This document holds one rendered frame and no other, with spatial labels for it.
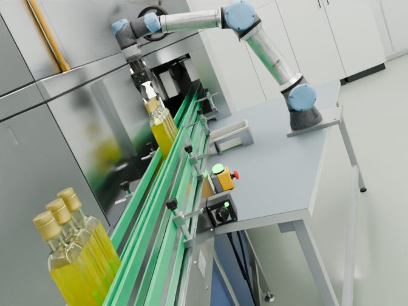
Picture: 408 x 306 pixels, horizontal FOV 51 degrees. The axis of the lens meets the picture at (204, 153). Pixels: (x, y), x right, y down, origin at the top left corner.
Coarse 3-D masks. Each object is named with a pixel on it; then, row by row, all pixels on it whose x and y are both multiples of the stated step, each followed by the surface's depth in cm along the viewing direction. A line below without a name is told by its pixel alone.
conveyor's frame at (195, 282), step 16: (208, 144) 193; (208, 160) 176; (208, 176) 163; (208, 192) 151; (192, 224) 119; (208, 224) 133; (208, 240) 125; (192, 256) 104; (208, 256) 118; (192, 272) 99; (208, 272) 112; (192, 288) 95; (208, 288) 106; (176, 304) 86; (192, 304) 91; (208, 304) 102
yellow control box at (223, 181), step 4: (224, 168) 170; (228, 168) 171; (212, 172) 171; (224, 172) 165; (228, 172) 167; (212, 176) 167; (216, 176) 166; (220, 176) 165; (224, 176) 165; (228, 176) 165; (212, 180) 166; (216, 180) 166; (220, 180) 166; (224, 180) 166; (228, 180) 166; (232, 180) 168; (216, 184) 166; (220, 184) 167; (224, 184) 166; (228, 184) 166; (232, 184) 166; (216, 188) 167; (220, 188) 167; (224, 188) 167; (228, 188) 167
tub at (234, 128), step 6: (246, 120) 222; (228, 126) 227; (234, 126) 226; (240, 126) 226; (246, 126) 211; (216, 132) 228; (222, 132) 228; (228, 132) 227; (234, 132) 211; (216, 138) 212
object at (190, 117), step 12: (192, 108) 260; (192, 120) 245; (180, 132) 200; (168, 156) 164; (156, 192) 132; (144, 216) 115; (132, 240) 102; (132, 252) 99; (120, 264) 93; (120, 276) 89; (108, 300) 81
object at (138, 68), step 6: (126, 60) 182; (132, 60) 179; (138, 60) 184; (132, 66) 182; (138, 66) 182; (138, 72) 180; (144, 72) 180; (150, 72) 186; (138, 78) 181; (144, 78) 181; (150, 78) 182; (138, 84) 182
